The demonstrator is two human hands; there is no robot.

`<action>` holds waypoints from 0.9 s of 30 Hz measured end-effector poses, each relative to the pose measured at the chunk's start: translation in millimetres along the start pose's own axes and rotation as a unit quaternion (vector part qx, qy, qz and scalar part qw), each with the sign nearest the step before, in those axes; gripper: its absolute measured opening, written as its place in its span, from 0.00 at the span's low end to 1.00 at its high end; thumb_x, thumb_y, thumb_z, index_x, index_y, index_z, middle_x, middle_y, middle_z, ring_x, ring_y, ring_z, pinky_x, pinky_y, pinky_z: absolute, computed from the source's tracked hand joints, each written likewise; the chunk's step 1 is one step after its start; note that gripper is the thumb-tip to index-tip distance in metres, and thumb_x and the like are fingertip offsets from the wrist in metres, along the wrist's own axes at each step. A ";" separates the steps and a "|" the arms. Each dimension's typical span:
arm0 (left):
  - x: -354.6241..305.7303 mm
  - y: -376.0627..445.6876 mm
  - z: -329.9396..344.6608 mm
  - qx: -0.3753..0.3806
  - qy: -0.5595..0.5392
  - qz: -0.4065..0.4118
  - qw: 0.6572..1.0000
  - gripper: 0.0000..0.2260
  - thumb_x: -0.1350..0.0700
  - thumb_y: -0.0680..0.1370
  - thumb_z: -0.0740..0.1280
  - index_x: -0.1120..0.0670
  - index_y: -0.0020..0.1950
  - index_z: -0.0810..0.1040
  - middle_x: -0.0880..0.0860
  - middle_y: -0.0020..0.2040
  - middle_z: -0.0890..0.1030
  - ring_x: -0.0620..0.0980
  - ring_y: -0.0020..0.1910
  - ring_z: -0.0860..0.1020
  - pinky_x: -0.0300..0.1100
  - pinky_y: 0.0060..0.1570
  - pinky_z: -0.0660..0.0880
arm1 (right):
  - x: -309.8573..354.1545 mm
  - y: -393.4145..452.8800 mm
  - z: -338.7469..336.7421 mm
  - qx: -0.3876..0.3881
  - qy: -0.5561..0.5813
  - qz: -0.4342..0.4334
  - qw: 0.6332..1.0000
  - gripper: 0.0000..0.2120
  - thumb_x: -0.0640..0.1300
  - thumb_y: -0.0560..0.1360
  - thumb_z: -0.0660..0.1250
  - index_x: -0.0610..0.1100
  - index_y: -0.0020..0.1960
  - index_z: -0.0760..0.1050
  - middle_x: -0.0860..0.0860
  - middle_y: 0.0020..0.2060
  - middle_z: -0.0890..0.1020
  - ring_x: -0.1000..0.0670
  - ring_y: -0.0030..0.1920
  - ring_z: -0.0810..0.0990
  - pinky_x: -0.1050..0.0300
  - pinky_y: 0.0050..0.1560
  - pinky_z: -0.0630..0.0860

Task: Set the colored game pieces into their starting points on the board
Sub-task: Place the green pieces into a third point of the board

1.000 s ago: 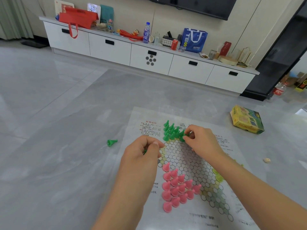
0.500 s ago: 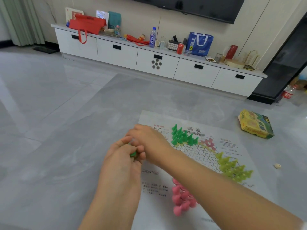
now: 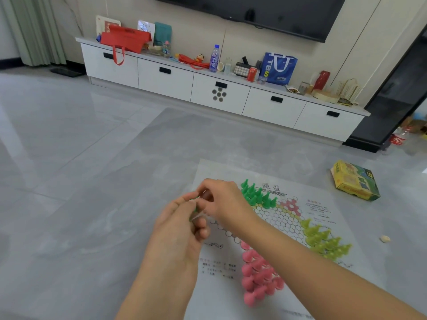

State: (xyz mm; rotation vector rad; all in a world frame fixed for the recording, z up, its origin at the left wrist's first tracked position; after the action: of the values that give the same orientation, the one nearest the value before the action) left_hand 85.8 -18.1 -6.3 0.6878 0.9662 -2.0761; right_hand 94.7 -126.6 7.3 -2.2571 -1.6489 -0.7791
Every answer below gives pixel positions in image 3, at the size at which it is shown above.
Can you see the person's left hand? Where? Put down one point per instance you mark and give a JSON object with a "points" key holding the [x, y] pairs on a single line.
{"points": [[173, 236]]}

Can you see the person's right hand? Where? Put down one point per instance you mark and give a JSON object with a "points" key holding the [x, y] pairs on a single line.
{"points": [[227, 203]]}

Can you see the group of green game pieces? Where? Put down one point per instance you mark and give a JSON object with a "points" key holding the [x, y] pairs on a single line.
{"points": [[257, 196]]}

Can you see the checkers board sheet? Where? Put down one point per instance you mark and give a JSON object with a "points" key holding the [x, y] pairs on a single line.
{"points": [[217, 296]]}

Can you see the group of pink game pieces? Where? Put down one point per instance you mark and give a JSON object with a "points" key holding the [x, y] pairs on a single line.
{"points": [[257, 279]]}

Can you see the yellow-green cone game pieces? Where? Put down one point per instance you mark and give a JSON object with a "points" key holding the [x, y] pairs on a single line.
{"points": [[323, 241]]}

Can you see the person's left forearm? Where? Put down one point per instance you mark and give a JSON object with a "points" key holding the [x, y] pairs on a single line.
{"points": [[160, 289]]}

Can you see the person's right forearm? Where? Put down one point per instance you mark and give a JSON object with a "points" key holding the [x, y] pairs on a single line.
{"points": [[317, 269]]}

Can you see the small glass jar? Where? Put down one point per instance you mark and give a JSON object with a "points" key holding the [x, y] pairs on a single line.
{"points": [[262, 80]]}

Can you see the yellow green cardboard box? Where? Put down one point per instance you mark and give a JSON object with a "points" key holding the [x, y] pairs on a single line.
{"points": [[355, 181]]}

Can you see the red soda can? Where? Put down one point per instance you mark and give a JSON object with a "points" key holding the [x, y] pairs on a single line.
{"points": [[252, 74]]}

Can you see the open snack bag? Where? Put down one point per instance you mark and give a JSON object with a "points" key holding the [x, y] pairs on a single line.
{"points": [[292, 89]]}

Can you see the black white checkered box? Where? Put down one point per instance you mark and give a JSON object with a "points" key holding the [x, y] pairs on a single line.
{"points": [[242, 69]]}

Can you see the white paper cup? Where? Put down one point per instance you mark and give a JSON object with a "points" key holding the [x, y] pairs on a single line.
{"points": [[220, 66]]}

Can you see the white TV cabinet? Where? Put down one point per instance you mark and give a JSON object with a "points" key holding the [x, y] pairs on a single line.
{"points": [[166, 79]]}

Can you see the glass cup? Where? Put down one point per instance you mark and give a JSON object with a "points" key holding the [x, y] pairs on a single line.
{"points": [[304, 88]]}

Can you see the blue tote bag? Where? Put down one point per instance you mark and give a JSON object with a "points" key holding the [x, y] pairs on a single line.
{"points": [[278, 74]]}

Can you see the blue-label water bottle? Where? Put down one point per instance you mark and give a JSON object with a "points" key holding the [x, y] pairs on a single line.
{"points": [[214, 61]]}

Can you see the round wooden box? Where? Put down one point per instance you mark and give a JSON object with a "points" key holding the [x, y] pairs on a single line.
{"points": [[325, 96]]}

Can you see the red folded umbrella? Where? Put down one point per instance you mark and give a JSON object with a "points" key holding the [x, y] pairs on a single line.
{"points": [[193, 61]]}

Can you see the small cartoon doll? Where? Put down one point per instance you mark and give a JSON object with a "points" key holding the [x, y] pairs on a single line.
{"points": [[199, 58]]}

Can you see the red vase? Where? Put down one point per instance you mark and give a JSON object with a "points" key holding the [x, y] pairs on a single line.
{"points": [[322, 80]]}

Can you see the small beige bead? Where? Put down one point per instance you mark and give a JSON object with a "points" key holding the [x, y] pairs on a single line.
{"points": [[385, 239]]}

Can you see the small pink-capped bottle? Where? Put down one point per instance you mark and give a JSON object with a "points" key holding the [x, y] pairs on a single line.
{"points": [[166, 49]]}

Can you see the teal cloth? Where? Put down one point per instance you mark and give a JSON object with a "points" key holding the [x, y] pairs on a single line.
{"points": [[162, 33]]}

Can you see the red-label cola bottle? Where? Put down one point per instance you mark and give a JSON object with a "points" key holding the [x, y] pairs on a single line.
{"points": [[398, 140]]}

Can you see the black glass cabinet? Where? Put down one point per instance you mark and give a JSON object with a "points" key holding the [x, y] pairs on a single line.
{"points": [[390, 106]]}

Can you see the red fabric bag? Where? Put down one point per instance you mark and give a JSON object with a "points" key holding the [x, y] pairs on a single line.
{"points": [[126, 39]]}

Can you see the black television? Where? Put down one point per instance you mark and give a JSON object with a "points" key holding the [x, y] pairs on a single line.
{"points": [[267, 13]]}

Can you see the white printed card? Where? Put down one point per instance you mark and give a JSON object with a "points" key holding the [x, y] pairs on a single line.
{"points": [[146, 25]]}

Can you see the black floor mat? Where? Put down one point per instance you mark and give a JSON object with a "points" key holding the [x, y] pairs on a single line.
{"points": [[66, 72]]}

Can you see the grey-green curtain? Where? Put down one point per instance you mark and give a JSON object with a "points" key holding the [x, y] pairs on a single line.
{"points": [[33, 29]]}

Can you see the beige picture frame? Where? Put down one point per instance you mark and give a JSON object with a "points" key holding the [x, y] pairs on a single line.
{"points": [[100, 24]]}

